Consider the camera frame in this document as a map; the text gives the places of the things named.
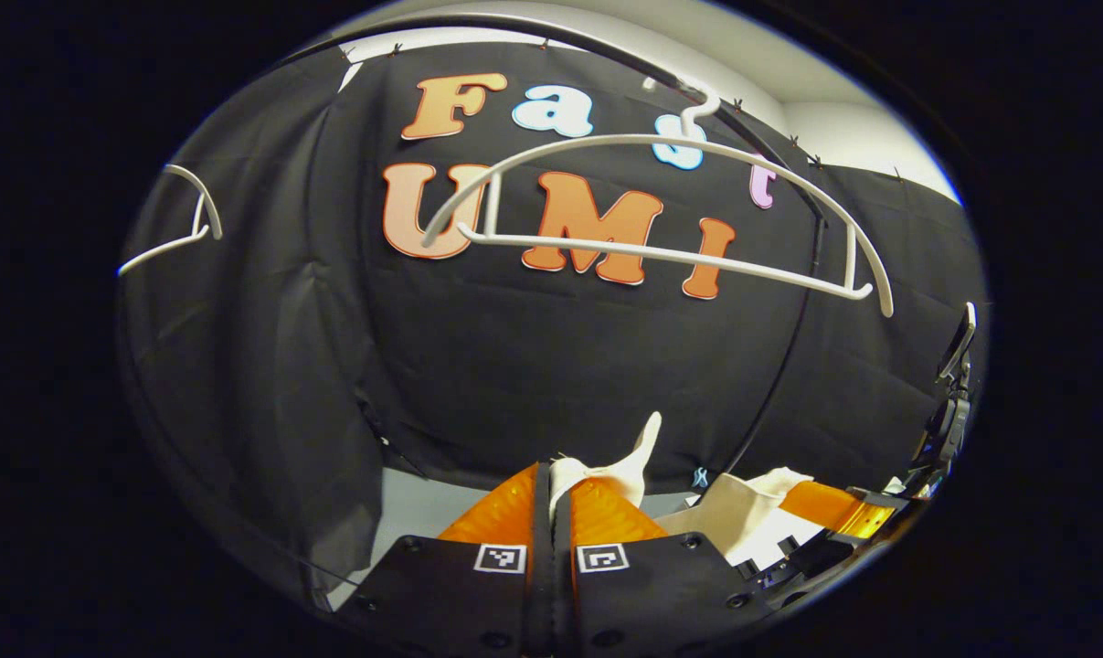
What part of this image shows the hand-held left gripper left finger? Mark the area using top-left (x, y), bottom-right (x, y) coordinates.
top-left (350, 462), bottom-right (552, 654)

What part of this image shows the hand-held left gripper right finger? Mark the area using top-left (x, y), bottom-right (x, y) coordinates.
top-left (556, 475), bottom-right (771, 654)

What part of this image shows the cream shirt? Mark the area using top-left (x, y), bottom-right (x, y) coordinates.
top-left (548, 411), bottom-right (826, 569)

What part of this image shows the white plastic hanger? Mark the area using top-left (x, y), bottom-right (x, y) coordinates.
top-left (420, 76), bottom-right (895, 318)
top-left (117, 163), bottom-right (225, 278)

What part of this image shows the black clothes rack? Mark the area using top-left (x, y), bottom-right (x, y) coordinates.
top-left (277, 14), bottom-right (831, 476)

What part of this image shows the black backdrop cloth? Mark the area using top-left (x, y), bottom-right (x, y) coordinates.
top-left (117, 37), bottom-right (989, 604)

